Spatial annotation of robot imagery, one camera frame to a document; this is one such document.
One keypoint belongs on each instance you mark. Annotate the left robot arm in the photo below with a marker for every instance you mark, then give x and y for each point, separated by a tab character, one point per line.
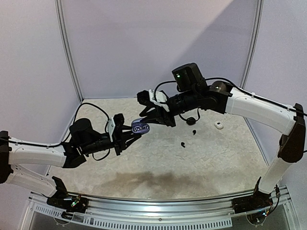
68	155

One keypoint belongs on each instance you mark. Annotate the frame post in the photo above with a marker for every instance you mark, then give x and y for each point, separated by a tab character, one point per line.
67	49
253	41

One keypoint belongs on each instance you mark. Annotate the black charging case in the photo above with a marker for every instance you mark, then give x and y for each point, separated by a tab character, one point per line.
191	121

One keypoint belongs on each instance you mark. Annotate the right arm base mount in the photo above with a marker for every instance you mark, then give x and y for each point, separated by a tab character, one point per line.
255	201

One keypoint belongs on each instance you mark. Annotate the left frame post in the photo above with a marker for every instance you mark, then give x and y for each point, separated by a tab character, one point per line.
67	49

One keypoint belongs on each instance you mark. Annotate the right frame post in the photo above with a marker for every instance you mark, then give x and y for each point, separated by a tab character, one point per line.
253	41

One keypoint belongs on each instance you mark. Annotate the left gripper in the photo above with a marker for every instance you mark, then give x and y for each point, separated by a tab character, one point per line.
119	140

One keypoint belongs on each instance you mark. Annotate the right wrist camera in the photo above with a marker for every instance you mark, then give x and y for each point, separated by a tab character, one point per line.
151	97

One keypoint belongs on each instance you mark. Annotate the aluminium front rail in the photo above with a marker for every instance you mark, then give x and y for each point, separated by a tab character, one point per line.
211	213

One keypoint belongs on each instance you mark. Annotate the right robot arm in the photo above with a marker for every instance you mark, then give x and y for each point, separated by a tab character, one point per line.
224	97

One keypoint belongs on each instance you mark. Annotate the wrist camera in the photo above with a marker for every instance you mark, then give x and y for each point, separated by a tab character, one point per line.
151	97
114	125

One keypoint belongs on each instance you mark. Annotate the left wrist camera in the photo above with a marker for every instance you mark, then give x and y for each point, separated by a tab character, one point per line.
114	125

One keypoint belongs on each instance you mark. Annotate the white earbud charging case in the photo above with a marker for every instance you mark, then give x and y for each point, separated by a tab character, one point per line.
218	125

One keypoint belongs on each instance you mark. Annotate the purple round charging case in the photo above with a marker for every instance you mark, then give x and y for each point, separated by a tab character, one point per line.
138	123

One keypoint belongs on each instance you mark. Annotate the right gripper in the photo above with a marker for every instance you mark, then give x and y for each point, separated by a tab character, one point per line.
164	114

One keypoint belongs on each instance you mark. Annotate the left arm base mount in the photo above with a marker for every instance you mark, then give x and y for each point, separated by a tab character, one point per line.
62	199

